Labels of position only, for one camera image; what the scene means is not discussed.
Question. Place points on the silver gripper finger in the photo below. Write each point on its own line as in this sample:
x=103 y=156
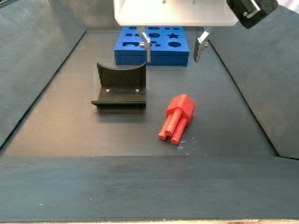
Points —
x=145 y=42
x=200 y=43

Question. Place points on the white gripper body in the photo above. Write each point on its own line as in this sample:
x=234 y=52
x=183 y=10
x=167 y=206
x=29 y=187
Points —
x=173 y=13

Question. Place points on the red three prong object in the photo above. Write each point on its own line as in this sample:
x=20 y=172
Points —
x=178 y=118

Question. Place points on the black curved fixture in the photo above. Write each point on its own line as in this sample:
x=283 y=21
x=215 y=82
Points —
x=121 y=86

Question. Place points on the blue shape sorter block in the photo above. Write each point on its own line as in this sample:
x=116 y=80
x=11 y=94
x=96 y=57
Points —
x=169 y=50

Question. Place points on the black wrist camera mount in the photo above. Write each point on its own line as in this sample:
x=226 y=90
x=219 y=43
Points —
x=251 y=11

